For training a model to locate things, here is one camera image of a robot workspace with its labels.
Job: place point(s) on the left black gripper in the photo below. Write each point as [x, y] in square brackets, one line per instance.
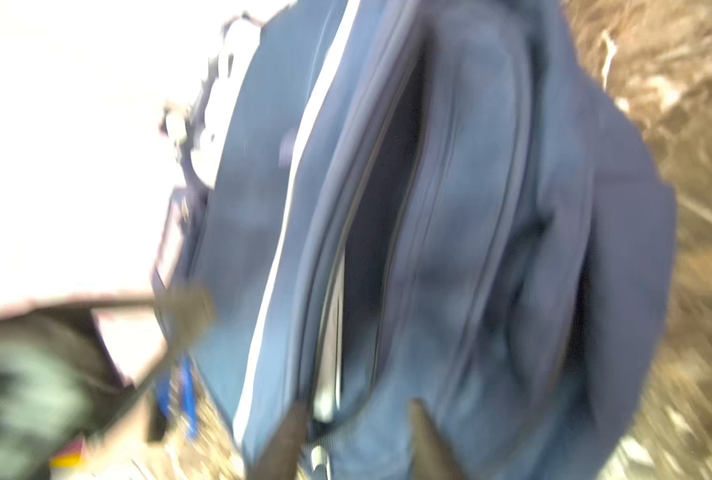
[67, 373]

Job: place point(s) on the blue stapler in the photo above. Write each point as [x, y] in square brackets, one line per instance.
[175, 395]

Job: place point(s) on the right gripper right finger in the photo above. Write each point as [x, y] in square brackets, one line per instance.
[432, 458]

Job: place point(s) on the navy blue student backpack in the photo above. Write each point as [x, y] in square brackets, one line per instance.
[428, 200]

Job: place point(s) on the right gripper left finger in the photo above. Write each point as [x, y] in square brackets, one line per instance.
[279, 460]

